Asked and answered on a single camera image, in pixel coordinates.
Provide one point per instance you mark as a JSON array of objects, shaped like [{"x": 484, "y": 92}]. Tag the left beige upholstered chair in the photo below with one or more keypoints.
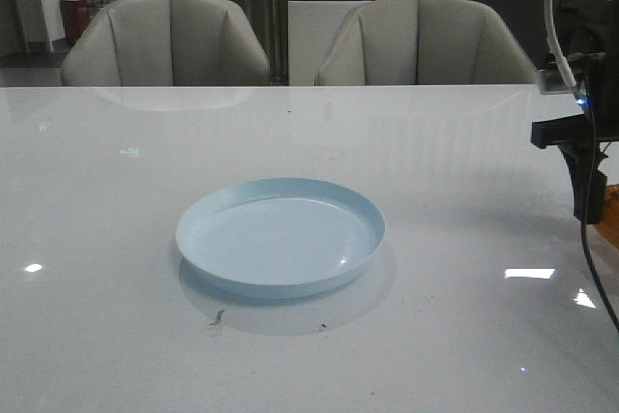
[{"x": 159, "y": 43}]

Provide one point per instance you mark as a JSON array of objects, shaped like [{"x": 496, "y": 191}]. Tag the beige upholstered chair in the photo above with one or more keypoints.
[
  {"x": 424, "y": 42},
  {"x": 159, "y": 43}
]

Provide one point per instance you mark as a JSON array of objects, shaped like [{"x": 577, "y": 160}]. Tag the orange toy corn cob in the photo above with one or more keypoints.
[{"x": 608, "y": 226}]

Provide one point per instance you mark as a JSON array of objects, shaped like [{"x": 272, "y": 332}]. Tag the light blue round plate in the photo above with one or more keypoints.
[{"x": 280, "y": 238}]

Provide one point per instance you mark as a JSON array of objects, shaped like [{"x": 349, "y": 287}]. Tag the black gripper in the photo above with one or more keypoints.
[{"x": 582, "y": 29}]

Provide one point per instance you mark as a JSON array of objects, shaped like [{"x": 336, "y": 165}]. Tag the red trash bin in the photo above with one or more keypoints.
[{"x": 75, "y": 18}]

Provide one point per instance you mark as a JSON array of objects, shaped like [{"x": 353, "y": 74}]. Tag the right beige upholstered chair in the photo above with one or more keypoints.
[{"x": 424, "y": 42}]

